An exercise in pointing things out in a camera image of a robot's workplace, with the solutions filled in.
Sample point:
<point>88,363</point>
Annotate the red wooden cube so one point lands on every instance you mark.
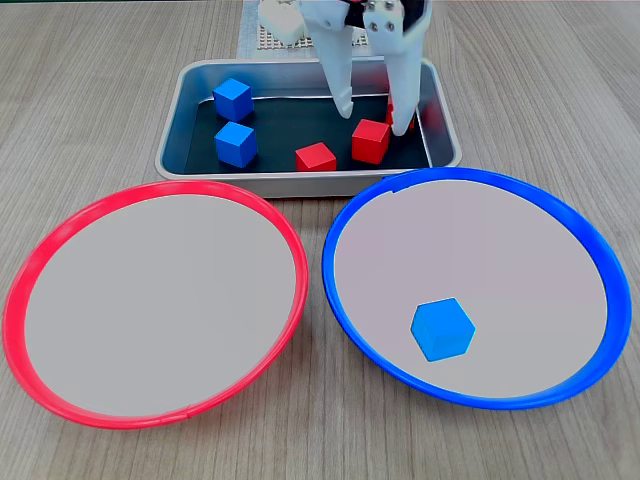
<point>315,159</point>
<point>388,112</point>
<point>370,142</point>

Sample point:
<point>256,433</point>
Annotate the blue wooden cube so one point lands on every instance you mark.
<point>232,100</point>
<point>442,332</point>
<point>235,145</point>

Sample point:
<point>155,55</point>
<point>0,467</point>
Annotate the black tray liner mat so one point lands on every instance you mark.
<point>285,135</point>

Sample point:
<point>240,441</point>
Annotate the silver metal tray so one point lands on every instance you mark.
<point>225,75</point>

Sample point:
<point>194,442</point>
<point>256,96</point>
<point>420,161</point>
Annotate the white mesh grip mat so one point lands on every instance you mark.
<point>267,42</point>

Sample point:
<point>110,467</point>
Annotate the blue rimmed round dish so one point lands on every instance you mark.
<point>500,250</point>

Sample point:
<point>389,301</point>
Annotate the red rimmed round dish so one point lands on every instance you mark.
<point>150,300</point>

